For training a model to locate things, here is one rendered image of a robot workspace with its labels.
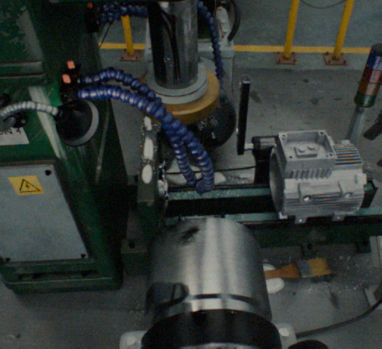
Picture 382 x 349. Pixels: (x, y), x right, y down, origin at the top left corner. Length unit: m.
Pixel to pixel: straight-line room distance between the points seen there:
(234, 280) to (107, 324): 0.47
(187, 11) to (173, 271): 0.47
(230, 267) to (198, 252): 0.07
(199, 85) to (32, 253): 0.55
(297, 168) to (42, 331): 0.76
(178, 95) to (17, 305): 0.73
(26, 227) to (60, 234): 0.07
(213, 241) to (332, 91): 1.16
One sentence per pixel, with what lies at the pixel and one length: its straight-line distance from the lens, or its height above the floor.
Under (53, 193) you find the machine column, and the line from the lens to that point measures 0.84.
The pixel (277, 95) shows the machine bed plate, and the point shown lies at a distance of 1.74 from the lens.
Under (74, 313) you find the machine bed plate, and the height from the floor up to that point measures 0.80.
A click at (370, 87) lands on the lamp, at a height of 1.10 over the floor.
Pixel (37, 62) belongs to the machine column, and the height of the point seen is 1.51.
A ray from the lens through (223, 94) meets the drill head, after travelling 1.17.
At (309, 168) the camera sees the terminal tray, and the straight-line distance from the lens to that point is 1.00.
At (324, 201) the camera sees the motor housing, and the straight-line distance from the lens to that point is 1.05.
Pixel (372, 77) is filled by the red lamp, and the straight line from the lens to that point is 1.31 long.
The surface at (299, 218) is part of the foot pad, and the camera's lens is 1.08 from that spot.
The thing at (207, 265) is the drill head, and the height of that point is 1.16.
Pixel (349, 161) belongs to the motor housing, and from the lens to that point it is 1.06.
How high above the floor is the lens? 1.83
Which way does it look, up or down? 46 degrees down
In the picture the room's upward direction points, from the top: 2 degrees counter-clockwise
